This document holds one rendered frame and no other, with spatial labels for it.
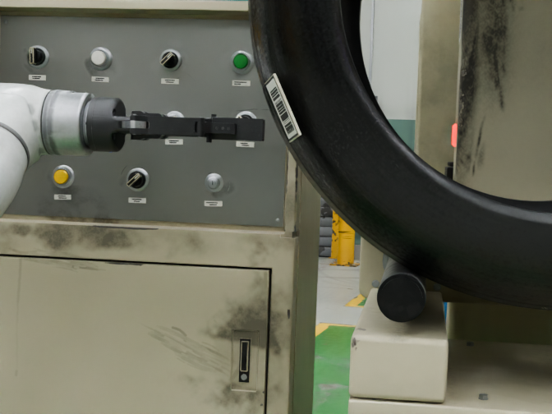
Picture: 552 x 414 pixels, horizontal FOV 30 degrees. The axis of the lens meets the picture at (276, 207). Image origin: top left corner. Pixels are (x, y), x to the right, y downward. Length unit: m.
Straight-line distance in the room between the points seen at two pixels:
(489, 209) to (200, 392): 0.89
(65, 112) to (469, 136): 0.53
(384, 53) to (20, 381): 8.68
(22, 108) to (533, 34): 0.67
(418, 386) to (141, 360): 0.83
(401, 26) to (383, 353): 9.34
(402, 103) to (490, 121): 8.87
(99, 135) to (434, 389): 0.64
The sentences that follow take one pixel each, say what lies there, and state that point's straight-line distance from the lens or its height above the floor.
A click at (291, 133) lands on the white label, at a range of 0.94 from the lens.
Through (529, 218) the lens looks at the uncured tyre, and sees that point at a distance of 0.92.
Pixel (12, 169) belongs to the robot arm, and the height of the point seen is 0.99.
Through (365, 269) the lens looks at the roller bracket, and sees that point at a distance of 1.29.
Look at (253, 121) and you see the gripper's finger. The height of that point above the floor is 1.07.
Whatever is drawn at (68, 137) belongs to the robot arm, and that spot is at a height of 1.04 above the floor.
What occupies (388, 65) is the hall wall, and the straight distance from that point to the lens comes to 10.23.
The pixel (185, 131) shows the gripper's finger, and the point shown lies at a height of 1.05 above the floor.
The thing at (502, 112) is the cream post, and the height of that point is 1.09.
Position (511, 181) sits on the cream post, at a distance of 1.31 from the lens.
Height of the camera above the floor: 1.03
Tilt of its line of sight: 3 degrees down
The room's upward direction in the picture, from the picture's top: 2 degrees clockwise
